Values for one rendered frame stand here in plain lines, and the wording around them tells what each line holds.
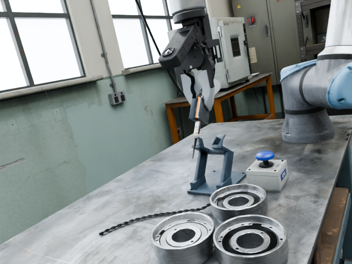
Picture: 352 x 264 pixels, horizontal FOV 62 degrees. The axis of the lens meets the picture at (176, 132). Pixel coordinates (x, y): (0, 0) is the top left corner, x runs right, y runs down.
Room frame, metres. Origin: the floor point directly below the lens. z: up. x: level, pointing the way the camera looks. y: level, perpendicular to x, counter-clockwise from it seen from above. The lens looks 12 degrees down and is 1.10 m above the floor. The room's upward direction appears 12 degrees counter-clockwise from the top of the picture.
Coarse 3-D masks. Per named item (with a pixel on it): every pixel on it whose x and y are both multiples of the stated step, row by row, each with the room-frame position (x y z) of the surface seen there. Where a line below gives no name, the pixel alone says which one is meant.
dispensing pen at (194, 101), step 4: (200, 92) 0.68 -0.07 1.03; (192, 100) 0.66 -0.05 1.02; (196, 100) 0.65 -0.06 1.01; (192, 104) 0.65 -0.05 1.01; (196, 104) 0.64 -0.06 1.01; (192, 108) 0.64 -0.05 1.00; (192, 112) 0.64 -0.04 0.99; (192, 116) 0.63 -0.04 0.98; (192, 120) 0.65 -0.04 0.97; (196, 120) 0.64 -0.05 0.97; (200, 120) 0.64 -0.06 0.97; (196, 124) 0.64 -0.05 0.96; (200, 124) 0.64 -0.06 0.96; (196, 128) 0.63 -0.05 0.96; (200, 128) 0.64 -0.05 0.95; (196, 132) 0.63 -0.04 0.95; (196, 136) 0.62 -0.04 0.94; (196, 140) 0.62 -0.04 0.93
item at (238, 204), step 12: (216, 192) 0.55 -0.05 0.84; (228, 192) 0.55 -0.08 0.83; (252, 192) 0.53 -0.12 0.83; (264, 192) 0.50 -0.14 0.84; (216, 204) 0.51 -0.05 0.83; (228, 204) 0.50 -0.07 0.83; (240, 204) 0.53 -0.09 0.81; (264, 204) 0.47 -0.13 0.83; (216, 216) 0.49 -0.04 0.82; (228, 216) 0.47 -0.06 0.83
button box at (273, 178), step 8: (256, 160) 0.66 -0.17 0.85; (272, 160) 0.64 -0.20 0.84; (280, 160) 0.63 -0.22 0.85; (248, 168) 0.62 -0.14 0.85; (256, 168) 0.61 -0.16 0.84; (264, 168) 0.60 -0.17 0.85; (272, 168) 0.59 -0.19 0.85; (280, 168) 0.58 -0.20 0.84; (248, 176) 0.61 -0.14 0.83; (256, 176) 0.60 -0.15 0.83; (264, 176) 0.58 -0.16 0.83; (272, 176) 0.57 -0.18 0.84; (280, 176) 0.58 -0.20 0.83; (288, 176) 0.62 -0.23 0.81; (256, 184) 0.60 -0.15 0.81; (264, 184) 0.59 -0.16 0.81; (272, 184) 0.58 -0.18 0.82; (280, 184) 0.57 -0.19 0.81
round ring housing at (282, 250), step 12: (240, 216) 0.44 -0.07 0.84; (252, 216) 0.43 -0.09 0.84; (264, 216) 0.42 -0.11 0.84; (216, 228) 0.42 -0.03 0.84; (228, 228) 0.43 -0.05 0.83; (276, 228) 0.40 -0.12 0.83; (216, 240) 0.40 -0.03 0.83; (240, 240) 0.40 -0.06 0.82; (252, 240) 0.40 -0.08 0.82; (264, 240) 0.38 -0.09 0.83; (216, 252) 0.38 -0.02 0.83; (228, 252) 0.35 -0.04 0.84; (276, 252) 0.34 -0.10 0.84; (288, 252) 0.36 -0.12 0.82
